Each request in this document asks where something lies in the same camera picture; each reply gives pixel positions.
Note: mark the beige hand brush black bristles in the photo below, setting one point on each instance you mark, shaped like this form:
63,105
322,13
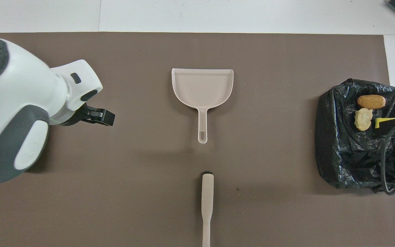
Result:
207,195

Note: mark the small yellow sponge piece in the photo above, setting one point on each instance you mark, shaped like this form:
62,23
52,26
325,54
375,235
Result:
384,120

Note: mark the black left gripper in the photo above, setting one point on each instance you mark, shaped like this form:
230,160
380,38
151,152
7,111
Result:
77,116

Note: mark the beige plastic dustpan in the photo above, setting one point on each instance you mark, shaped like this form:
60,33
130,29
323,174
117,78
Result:
202,85

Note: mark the beige crumbly foam chunk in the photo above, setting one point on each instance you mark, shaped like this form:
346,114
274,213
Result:
363,119

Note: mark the black bagged bin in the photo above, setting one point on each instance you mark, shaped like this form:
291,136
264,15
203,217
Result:
341,154

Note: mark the brown table mat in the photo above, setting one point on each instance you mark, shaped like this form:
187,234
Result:
183,171

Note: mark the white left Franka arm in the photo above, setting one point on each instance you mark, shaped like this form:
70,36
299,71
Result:
12,103

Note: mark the brown bread roll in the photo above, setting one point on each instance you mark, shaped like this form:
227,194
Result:
371,102

